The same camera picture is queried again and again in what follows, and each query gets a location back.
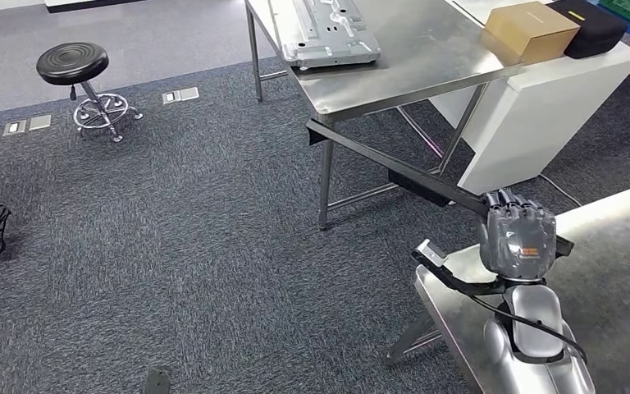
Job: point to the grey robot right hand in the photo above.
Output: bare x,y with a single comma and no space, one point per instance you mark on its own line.
519,245

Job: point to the black plastic plate part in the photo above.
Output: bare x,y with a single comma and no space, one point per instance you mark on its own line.
391,163

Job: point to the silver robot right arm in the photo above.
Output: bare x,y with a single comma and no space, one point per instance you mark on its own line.
532,348

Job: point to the stainless steel workbench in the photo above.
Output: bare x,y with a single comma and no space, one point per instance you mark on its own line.
429,60
619,283

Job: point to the white cabinet block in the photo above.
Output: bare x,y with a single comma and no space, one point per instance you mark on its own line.
538,114

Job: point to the brown cardboard box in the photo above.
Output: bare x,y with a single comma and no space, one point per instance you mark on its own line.
532,27

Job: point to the black soft case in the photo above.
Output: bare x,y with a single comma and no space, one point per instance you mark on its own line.
597,30

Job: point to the grey stamped metal panel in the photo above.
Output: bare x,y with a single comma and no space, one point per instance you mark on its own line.
331,38

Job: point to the plain floor outlet lid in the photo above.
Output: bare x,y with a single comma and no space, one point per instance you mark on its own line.
190,94
40,122

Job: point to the floor outlet box with socket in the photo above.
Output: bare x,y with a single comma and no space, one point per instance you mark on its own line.
14,128
171,98

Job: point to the black round swivel stool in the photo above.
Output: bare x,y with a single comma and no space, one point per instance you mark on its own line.
73,62

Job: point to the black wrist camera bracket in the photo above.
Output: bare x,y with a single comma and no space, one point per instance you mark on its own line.
456,280

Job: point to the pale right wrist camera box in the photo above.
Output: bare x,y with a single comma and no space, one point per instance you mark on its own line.
430,253

